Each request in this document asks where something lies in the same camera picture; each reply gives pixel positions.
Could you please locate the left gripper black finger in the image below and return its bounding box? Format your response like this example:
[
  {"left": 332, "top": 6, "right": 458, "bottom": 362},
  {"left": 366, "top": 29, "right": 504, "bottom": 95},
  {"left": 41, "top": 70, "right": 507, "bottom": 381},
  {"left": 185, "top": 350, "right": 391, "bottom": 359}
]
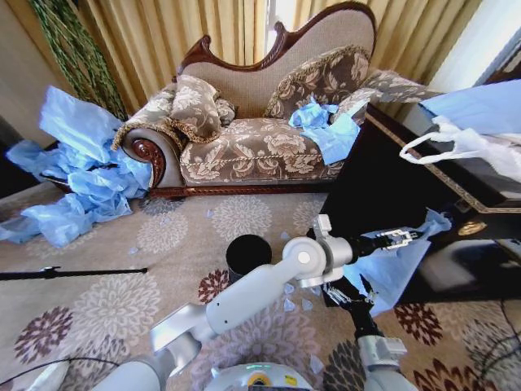
[
  {"left": 375, "top": 229, "right": 414, "bottom": 242},
  {"left": 383, "top": 235, "right": 421, "bottom": 251}
]

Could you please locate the blue plastic garbage bag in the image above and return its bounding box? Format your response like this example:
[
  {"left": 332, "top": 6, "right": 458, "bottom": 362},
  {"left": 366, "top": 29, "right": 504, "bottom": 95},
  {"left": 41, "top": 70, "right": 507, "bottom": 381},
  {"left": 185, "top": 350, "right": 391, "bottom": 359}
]
[{"left": 340, "top": 207, "right": 453, "bottom": 319}]

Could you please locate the black round trash bin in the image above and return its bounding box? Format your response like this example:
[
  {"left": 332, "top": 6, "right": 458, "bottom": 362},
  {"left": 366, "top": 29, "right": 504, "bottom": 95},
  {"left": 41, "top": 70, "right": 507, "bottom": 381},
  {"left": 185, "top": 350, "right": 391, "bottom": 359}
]
[{"left": 225, "top": 234, "right": 274, "bottom": 287}]

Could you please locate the crumpled blue plastic bag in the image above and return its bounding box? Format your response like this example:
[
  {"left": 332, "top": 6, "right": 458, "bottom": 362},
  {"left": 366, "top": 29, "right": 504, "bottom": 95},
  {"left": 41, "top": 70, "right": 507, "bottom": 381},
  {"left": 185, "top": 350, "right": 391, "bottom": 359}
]
[{"left": 287, "top": 95, "right": 362, "bottom": 166}]

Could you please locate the white plastic carrier bag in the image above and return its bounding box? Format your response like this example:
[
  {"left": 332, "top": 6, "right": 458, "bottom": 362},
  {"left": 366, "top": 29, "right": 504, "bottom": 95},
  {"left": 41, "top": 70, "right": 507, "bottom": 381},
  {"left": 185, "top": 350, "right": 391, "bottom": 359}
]
[{"left": 399, "top": 115, "right": 521, "bottom": 185}]

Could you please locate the flat blue plastic bag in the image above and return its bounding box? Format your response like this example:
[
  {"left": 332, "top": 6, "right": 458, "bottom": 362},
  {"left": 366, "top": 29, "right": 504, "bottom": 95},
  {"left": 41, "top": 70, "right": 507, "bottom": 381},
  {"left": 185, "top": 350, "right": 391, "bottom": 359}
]
[{"left": 418, "top": 78, "right": 521, "bottom": 136}]

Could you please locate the dark wooden cabinet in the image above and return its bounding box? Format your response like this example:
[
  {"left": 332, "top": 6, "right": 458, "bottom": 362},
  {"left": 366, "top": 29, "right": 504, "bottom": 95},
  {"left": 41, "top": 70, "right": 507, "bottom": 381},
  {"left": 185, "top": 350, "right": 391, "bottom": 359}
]
[{"left": 320, "top": 102, "right": 521, "bottom": 305}]

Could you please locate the brass cabinet knob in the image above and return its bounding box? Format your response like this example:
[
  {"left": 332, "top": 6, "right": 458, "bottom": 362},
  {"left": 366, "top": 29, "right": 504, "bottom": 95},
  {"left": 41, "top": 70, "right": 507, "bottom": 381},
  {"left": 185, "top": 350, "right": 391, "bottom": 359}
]
[{"left": 457, "top": 219, "right": 488, "bottom": 238}]

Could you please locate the white robot front shell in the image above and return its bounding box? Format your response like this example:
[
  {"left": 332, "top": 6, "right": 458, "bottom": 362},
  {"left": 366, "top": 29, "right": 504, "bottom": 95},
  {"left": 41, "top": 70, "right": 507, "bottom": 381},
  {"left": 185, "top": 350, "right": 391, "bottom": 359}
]
[{"left": 208, "top": 362, "right": 311, "bottom": 391}]

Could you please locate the floral chaise longue sofa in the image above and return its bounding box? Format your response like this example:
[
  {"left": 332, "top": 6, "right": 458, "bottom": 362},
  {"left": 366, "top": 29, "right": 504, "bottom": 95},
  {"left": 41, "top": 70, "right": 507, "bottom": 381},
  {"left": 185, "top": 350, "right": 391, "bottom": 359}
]
[{"left": 112, "top": 0, "right": 443, "bottom": 200}]

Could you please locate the large floral fringed cushion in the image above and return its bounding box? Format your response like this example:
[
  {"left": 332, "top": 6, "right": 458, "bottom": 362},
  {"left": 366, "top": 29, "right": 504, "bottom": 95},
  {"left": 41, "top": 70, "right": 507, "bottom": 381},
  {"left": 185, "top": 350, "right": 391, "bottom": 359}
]
[{"left": 263, "top": 45, "right": 374, "bottom": 121}]

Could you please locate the small floral bolster cushion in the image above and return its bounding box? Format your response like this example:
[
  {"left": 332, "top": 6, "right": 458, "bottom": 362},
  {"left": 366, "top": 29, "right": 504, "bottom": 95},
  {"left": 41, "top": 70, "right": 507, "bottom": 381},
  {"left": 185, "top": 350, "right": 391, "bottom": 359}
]
[{"left": 214, "top": 97, "right": 238, "bottom": 126}]

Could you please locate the square floral fringed cushion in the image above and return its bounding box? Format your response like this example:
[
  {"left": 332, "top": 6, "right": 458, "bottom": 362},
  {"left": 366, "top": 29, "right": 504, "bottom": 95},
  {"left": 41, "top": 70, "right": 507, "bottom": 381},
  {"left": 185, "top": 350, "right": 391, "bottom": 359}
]
[{"left": 168, "top": 74, "right": 223, "bottom": 144}]

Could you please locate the thin black rod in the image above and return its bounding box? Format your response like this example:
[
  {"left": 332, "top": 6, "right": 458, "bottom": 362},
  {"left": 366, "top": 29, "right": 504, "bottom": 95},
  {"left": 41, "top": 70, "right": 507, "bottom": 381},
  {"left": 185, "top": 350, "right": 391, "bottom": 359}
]
[{"left": 0, "top": 266, "right": 149, "bottom": 283}]

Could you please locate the pile of blue plastic bags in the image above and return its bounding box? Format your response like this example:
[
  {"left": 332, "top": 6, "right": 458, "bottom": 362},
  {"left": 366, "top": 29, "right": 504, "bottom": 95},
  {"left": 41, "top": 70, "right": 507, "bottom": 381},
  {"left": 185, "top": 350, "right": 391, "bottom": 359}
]
[{"left": 0, "top": 85, "right": 154, "bottom": 249}]

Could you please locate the yellow pleated curtain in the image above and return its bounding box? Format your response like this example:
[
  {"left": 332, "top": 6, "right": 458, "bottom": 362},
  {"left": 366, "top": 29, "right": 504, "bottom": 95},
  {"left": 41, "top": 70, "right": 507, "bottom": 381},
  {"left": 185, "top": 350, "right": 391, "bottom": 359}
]
[{"left": 75, "top": 0, "right": 496, "bottom": 120}]

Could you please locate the green hanging plant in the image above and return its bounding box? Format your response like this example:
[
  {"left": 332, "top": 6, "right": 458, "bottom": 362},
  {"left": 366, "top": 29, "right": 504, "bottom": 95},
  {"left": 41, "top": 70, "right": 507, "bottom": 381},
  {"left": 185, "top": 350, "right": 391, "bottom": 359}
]
[{"left": 27, "top": 0, "right": 128, "bottom": 122}]

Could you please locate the black tangled cable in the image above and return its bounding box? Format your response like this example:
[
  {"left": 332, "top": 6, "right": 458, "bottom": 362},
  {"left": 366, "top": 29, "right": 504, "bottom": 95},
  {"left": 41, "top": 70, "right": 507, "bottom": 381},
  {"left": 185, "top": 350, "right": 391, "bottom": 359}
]
[{"left": 476, "top": 300, "right": 521, "bottom": 386}]

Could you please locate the thin black cable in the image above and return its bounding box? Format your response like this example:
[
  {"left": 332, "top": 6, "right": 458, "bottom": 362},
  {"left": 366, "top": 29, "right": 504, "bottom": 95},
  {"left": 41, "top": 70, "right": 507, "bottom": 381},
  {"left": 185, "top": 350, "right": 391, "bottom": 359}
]
[{"left": 0, "top": 357, "right": 120, "bottom": 386}]

